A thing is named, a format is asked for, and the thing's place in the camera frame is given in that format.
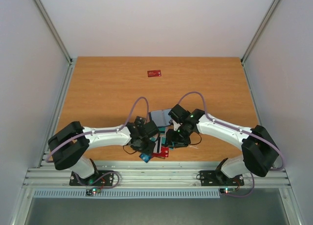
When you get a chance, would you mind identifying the blue card with chip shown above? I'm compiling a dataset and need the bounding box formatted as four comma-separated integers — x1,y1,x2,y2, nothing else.
139,153,153,163

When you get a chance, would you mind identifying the navy blue card holder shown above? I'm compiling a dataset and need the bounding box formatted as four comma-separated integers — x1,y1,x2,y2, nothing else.
149,109,173,127

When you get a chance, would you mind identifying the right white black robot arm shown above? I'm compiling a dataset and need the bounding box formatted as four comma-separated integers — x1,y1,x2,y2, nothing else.
166,104,279,185

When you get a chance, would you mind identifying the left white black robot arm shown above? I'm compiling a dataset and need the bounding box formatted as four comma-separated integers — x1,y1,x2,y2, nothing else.
46,116,159,185

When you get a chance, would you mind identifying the teal card middle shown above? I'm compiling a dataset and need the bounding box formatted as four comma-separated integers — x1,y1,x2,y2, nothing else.
166,142,175,150

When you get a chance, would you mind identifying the white card under teal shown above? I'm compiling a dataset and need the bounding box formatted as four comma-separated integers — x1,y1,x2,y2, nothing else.
153,137,162,154

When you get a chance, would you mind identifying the red card with chip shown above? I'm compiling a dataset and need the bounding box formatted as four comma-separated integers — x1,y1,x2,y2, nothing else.
152,146,169,158

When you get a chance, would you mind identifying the lone red card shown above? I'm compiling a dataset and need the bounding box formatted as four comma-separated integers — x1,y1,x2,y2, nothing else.
147,70,161,77

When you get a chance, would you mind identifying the left circuit board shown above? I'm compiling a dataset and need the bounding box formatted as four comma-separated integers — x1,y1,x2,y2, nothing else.
85,187,102,196

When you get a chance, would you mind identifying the circuit board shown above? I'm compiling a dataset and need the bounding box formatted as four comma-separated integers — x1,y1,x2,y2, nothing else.
220,187,238,194
85,187,102,196

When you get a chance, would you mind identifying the right circuit board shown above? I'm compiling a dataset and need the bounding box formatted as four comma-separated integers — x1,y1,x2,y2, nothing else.
220,187,238,194

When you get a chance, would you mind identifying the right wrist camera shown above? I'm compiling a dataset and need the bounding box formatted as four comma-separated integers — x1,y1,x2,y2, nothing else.
172,120,181,132

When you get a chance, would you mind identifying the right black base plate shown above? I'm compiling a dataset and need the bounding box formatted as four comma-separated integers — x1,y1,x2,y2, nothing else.
198,170,245,186

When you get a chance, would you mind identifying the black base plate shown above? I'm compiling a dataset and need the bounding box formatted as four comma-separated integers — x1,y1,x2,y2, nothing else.
69,170,116,187
198,170,245,186

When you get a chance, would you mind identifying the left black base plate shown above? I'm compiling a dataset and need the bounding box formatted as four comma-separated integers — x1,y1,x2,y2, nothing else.
69,170,116,187

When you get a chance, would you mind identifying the grey slotted cable duct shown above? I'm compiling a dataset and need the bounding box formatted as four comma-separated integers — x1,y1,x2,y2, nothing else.
33,188,220,199

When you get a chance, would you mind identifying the aluminium rail frame front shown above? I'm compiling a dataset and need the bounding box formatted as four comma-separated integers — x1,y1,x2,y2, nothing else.
22,161,291,189

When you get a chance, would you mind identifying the right aluminium corner post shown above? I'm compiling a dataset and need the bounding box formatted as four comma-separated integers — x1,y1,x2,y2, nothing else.
241,0,282,66

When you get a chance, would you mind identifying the aluminium corner post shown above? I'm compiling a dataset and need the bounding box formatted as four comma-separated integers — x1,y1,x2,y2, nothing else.
33,0,73,65
241,0,282,66

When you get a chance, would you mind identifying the left aluminium corner post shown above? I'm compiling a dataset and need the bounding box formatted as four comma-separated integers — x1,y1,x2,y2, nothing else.
33,0,73,65

